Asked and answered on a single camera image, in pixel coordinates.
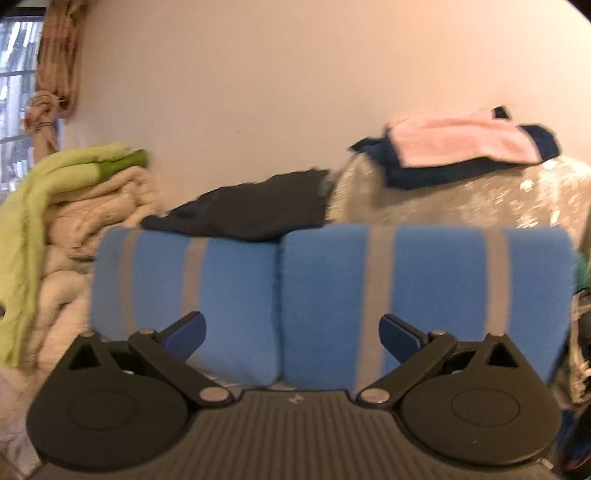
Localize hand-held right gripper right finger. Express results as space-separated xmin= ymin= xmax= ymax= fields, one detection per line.
xmin=355 ymin=314 xmax=522 ymax=408

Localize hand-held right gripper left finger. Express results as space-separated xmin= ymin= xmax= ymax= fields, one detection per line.
xmin=67 ymin=311 xmax=234 ymax=409

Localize blue grey-striped pillow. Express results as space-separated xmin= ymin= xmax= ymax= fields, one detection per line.
xmin=277 ymin=225 xmax=575 ymax=393
xmin=91 ymin=226 xmax=282 ymax=388

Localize black cloth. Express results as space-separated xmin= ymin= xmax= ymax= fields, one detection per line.
xmin=141 ymin=168 xmax=331 ymax=243

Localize silver floral cushion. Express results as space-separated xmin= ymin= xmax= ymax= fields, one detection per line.
xmin=325 ymin=152 xmax=591 ymax=259

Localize beige quilted comforter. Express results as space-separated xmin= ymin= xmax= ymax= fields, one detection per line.
xmin=0 ymin=166 xmax=162 ymax=384

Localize light green blanket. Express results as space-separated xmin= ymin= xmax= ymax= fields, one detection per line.
xmin=0 ymin=142 xmax=151 ymax=367

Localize navy and pink garment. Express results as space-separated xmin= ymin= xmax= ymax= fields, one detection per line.
xmin=348 ymin=106 xmax=561 ymax=190

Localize window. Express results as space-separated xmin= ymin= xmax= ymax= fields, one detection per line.
xmin=0 ymin=18 xmax=44 ymax=195

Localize patterned curtain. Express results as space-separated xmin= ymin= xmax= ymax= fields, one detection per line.
xmin=23 ymin=0 xmax=88 ymax=155

